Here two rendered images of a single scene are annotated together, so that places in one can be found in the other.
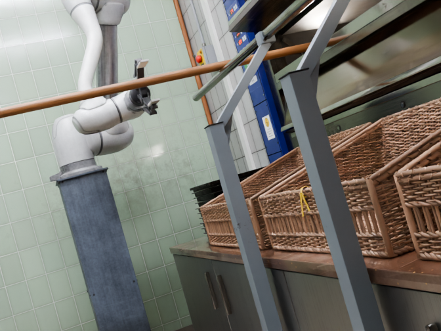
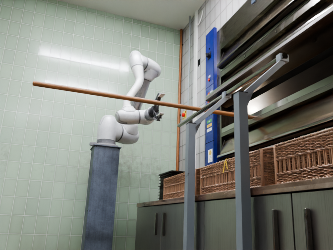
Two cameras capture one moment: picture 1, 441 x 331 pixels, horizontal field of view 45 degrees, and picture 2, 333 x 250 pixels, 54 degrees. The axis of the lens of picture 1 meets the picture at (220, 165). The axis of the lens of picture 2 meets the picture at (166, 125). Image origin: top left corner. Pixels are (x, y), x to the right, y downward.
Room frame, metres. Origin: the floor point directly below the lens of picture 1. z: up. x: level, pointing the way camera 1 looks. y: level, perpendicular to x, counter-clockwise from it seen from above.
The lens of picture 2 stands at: (-0.26, 0.12, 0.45)
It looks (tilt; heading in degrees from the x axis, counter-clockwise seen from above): 16 degrees up; 0
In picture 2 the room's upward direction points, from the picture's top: 2 degrees clockwise
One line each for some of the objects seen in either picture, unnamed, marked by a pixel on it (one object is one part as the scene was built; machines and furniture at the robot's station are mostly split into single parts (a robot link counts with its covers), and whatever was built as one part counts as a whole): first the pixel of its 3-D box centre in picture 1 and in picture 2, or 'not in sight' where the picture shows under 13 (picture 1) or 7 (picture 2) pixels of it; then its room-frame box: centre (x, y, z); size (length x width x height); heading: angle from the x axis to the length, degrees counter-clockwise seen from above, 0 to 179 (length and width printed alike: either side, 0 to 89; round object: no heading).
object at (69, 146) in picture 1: (73, 139); (108, 128); (2.36, 0.60, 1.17); 0.18 x 0.16 x 0.22; 137
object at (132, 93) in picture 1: (141, 92); (154, 110); (1.92, 0.20, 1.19); 0.09 x 0.07 x 0.08; 20
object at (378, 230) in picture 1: (385, 169); (268, 167); (1.31, -0.39, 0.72); 0.56 x 0.49 x 0.28; 19
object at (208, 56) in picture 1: (207, 57); (187, 115); (2.82, -0.09, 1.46); 0.10 x 0.07 x 0.10; 19
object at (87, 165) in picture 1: (74, 171); (103, 144); (2.35, 0.62, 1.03); 0.22 x 0.18 x 0.06; 109
